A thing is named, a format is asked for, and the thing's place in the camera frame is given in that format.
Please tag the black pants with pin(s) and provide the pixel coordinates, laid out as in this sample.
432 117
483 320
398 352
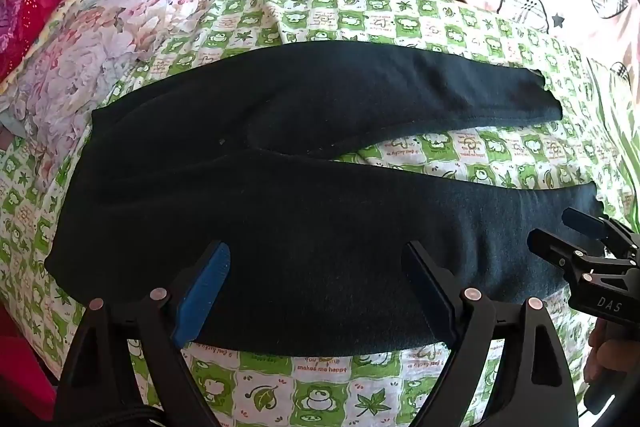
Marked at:
300 232

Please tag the person's right hand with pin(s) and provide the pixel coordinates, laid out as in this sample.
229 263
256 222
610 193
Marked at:
620 354

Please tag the green checkered bed sheet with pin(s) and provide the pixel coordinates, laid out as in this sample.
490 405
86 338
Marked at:
320 387

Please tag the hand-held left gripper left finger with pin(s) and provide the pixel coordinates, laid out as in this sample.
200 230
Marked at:
206 297

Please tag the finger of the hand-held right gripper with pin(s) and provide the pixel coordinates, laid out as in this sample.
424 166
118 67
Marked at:
585 224
555 252

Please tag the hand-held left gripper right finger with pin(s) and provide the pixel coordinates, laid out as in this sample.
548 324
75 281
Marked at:
429 294

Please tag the pale floral blanket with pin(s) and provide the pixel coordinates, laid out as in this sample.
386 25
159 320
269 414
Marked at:
90 52

